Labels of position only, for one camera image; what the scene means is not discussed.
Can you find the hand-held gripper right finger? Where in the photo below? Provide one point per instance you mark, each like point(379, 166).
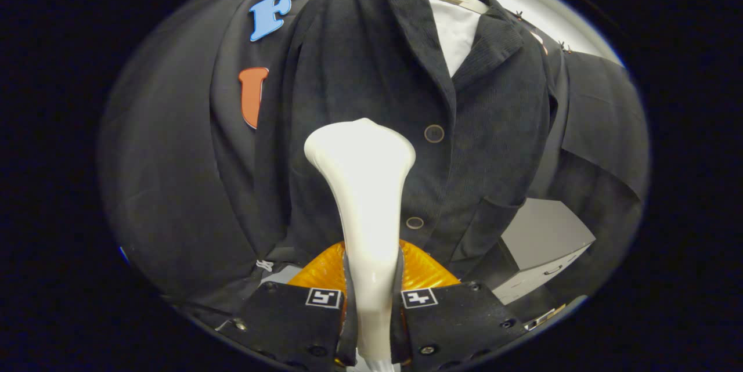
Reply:
point(398, 343)

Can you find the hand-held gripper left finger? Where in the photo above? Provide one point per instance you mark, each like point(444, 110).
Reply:
point(348, 343)

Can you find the white garment steamer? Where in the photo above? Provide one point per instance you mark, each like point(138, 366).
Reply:
point(365, 186)

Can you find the black suit jacket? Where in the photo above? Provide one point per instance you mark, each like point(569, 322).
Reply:
point(360, 70)

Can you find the white box with black part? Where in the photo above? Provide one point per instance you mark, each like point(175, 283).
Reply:
point(545, 317)

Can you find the grey cabinet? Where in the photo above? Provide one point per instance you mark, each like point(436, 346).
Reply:
point(545, 233)

